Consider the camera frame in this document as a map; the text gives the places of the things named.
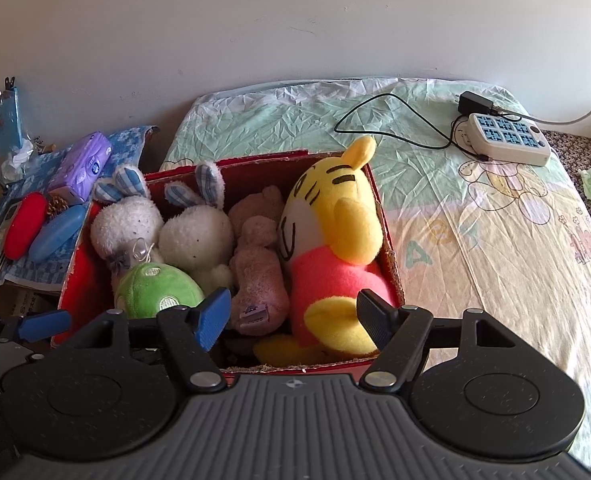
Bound crumpled white plastic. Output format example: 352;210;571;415
0;140;35;181

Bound blue foil package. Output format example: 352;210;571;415
0;76;24;161

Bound black cable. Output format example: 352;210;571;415
333;92;491;163

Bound red cardboard box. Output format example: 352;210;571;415
50;149;406;376

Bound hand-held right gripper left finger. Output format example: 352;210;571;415
70;287;232;394

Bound white power strip blue sockets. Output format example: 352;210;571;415
463;112;552;167

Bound dark patterned blanket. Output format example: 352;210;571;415
540;130;591;276

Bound purple tissue pack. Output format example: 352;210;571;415
47;131;112;206

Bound black power adapter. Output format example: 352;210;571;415
456;91;496;117

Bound yellow tiger plush toy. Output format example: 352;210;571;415
253;135;401;366

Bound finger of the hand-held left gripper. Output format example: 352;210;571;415
0;309;72;344

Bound white plush bunny plaid ears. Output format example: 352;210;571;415
90;165;165;281
158;161;235;296

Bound brown pine cone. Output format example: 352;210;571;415
46;195;71;218

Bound blue checked cloth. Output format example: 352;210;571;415
0;125;159;291

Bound grey power cable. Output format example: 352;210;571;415
495;67;591;126

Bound blue oval case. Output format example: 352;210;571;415
28;204;87;263

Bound pink plush teddy bear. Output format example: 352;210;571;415
228;185;290;336

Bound red oval case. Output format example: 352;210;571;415
3;191;49;261

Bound green plush toy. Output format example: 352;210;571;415
114;262;205;320

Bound brown cardboard box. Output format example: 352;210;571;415
0;280;64;323

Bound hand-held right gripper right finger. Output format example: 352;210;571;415
356;289;516;392

